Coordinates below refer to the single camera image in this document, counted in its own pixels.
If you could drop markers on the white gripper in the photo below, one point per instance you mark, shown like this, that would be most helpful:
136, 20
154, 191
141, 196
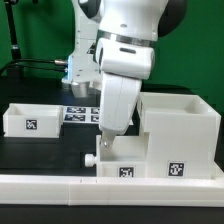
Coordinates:
123, 68

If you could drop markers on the white drawer box front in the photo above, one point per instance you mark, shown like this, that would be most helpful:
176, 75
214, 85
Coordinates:
125, 159

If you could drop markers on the white drawer box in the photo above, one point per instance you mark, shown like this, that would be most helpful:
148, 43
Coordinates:
125, 159
33, 120

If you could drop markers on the white drawer cabinet frame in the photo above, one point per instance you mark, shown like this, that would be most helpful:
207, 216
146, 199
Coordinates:
181, 135

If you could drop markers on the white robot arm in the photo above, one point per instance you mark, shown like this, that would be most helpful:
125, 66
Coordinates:
135, 22

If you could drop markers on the white drawer box rear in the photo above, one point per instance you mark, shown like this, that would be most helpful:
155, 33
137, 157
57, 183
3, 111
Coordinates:
33, 120

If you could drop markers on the fiducial marker sheet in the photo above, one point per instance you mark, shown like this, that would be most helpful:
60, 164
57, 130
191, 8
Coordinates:
82, 115

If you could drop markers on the black stand pole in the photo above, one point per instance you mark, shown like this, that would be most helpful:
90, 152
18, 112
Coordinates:
14, 70

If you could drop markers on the white L-shaped fence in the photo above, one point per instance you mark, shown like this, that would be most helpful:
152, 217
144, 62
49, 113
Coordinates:
83, 190

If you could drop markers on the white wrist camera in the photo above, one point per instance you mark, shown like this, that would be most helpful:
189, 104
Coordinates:
80, 89

